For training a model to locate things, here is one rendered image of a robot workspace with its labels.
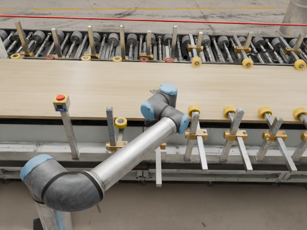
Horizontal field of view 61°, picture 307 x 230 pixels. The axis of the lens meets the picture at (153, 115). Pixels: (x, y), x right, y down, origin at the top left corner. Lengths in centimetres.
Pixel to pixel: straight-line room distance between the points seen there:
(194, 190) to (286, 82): 124
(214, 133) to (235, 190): 83
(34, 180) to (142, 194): 166
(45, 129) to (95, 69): 66
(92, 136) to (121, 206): 74
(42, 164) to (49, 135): 117
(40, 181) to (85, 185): 14
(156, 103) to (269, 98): 119
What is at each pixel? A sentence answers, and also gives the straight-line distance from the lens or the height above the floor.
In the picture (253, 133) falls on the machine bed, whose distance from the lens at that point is 207.
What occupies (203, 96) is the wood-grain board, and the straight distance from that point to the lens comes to 202.
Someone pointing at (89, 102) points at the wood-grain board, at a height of 90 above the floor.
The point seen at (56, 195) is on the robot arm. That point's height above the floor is 144.
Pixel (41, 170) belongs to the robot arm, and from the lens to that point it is 90.
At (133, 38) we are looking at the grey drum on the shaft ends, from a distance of 286.
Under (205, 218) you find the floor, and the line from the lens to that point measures 242.
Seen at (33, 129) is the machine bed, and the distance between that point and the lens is 207.
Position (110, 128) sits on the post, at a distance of 158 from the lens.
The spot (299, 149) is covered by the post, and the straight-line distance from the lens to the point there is 199.
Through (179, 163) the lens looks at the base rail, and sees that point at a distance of 181.
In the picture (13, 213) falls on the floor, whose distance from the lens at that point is 262.
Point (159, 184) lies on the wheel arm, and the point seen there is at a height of 86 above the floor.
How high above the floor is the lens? 214
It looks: 43 degrees down
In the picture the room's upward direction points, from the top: 3 degrees clockwise
